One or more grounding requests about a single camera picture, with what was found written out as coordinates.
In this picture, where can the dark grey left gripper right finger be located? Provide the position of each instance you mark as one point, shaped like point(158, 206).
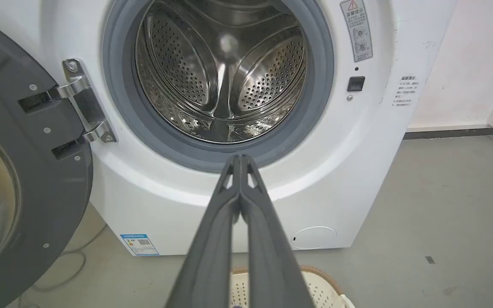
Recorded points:
point(268, 252)

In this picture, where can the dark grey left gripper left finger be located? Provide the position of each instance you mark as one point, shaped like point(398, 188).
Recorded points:
point(212, 252)

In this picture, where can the stainless steel washing machine drum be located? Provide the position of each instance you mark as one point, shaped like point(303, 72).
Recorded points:
point(221, 70)

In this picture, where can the grey washing machine door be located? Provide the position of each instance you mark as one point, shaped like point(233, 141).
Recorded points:
point(24, 171)

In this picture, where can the round white filter cover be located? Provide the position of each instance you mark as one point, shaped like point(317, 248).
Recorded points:
point(313, 237)

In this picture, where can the white laundry basket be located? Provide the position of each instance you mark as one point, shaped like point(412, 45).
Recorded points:
point(321, 291)

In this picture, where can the blue energy label sticker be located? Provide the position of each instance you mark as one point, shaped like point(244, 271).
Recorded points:
point(140, 244)

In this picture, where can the white front-load washing machine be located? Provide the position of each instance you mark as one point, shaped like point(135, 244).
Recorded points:
point(340, 162)

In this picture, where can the grey rubber door gasket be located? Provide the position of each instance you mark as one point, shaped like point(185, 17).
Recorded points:
point(319, 98)

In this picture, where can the chrome door hinge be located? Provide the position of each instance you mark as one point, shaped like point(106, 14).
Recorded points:
point(84, 100)

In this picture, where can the printed text notice sticker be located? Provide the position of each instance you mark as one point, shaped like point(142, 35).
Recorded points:
point(405, 91)

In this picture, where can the white warning label sticker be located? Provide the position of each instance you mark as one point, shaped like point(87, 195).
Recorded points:
point(356, 29)

